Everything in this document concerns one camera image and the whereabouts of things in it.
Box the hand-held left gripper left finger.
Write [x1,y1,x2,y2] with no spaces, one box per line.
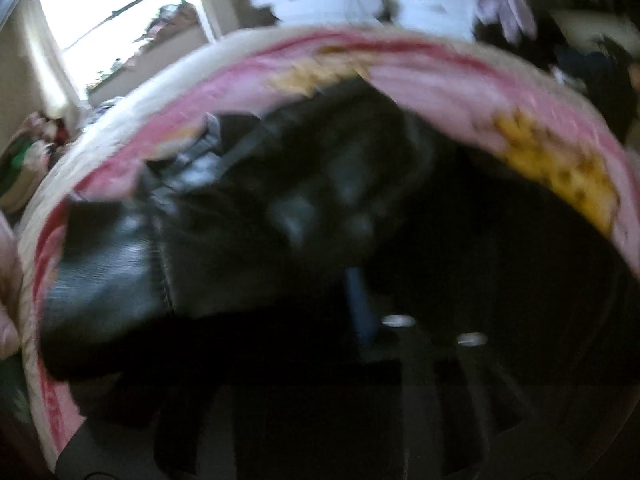
[152,360,351,480]

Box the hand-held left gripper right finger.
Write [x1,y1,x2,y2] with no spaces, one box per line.
[347,266,531,480]

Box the pink printed blanket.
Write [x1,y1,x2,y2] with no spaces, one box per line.
[17,27,640,471]

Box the pile of clothes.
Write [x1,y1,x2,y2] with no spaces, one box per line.
[0,112,68,211]

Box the black leather jacket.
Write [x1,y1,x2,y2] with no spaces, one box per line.
[39,77,636,428]

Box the beige bedspread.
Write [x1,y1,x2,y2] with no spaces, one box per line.
[17,22,601,311]

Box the lilac cloth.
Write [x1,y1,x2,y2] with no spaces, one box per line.
[476,0,537,45]

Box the window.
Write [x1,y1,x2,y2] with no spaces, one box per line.
[36,0,217,107]

